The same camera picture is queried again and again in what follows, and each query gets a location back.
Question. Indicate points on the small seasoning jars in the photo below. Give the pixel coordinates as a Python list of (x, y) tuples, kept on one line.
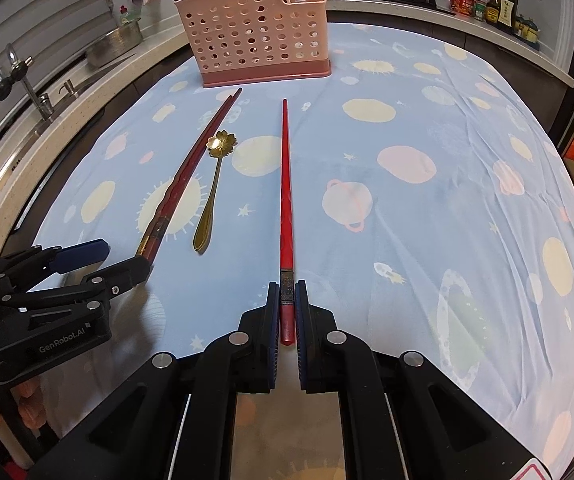
[(527, 30)]

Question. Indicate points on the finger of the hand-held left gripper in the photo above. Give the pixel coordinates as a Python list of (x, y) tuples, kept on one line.
[(129, 271), (84, 252)]

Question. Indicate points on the blue planet print tablecloth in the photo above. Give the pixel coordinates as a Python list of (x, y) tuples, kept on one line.
[(417, 210)]

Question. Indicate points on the white window blind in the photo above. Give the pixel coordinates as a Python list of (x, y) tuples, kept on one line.
[(42, 0)]

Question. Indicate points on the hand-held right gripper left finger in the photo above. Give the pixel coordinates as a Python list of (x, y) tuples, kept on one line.
[(273, 320)]

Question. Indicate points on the red instant noodle cup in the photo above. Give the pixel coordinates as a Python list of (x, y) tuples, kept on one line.
[(462, 3)]

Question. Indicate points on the pink perforated utensil holder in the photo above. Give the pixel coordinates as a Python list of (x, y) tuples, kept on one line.
[(252, 40)]

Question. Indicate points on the chrome kitchen faucet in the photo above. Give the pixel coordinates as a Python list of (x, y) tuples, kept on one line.
[(22, 80)]

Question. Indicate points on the slim dark sauce bottle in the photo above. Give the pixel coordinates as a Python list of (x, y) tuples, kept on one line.
[(493, 7)]

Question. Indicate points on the brown chopstick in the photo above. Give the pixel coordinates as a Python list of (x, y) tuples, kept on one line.
[(161, 230), (153, 232)]

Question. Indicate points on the gold flower spoon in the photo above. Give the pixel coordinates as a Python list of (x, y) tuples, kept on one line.
[(220, 142)]

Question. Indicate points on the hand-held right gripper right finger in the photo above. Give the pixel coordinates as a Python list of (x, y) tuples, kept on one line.
[(301, 320)]

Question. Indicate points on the large dark sauce bottle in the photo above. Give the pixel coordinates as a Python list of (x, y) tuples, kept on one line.
[(508, 12)]

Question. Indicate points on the red chopstick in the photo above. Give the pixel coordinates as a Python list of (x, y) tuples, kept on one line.
[(286, 185)]

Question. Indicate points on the green dish soap bottle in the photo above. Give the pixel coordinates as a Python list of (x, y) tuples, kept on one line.
[(127, 16)]

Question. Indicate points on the stainless steel bowl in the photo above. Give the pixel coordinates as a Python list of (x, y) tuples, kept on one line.
[(114, 42)]

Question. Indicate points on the sink soap dispenser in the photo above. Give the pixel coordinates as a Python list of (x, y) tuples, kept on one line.
[(67, 89)]

